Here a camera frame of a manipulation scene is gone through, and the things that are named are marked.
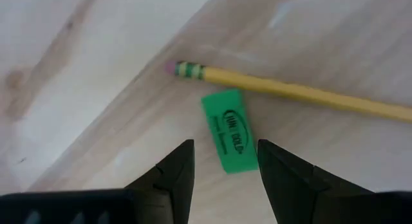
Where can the green eraser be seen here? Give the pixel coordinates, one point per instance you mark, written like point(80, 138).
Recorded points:
point(230, 130)

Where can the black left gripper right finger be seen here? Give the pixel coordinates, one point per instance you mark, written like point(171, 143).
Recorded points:
point(296, 192)

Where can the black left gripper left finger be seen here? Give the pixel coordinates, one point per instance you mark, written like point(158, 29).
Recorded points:
point(170, 192)

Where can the yellow pencil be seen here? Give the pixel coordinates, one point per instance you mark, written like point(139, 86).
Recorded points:
point(289, 89)

